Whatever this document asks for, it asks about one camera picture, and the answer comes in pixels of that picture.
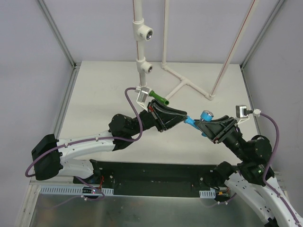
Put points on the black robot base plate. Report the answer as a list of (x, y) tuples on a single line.
[(152, 179)]

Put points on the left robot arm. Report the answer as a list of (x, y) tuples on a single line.
[(52, 157)]

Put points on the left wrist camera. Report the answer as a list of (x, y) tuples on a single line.
[(143, 93)]

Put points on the white cable duct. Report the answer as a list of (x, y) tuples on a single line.
[(210, 194), (68, 190)]

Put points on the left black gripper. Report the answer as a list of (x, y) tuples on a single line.
[(155, 116)]

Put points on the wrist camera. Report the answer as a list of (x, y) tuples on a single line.
[(143, 93), (243, 113)]

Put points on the left aluminium frame post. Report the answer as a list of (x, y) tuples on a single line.
[(57, 34)]

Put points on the left white cable duct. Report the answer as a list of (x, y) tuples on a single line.
[(68, 190)]

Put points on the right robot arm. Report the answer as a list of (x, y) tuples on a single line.
[(252, 179)]

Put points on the aluminium frame post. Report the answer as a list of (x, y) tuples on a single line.
[(57, 34), (277, 7)]

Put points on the right white cable duct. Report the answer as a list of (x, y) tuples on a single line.
[(210, 194)]

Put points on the right aluminium frame post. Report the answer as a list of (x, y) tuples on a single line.
[(277, 7)]

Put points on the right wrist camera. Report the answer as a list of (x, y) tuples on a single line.
[(243, 113)]

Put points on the green water faucet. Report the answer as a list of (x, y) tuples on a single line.
[(159, 98)]

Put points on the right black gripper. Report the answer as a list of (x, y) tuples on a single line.
[(225, 131)]

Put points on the blue water faucet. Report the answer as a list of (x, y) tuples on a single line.
[(206, 116)]

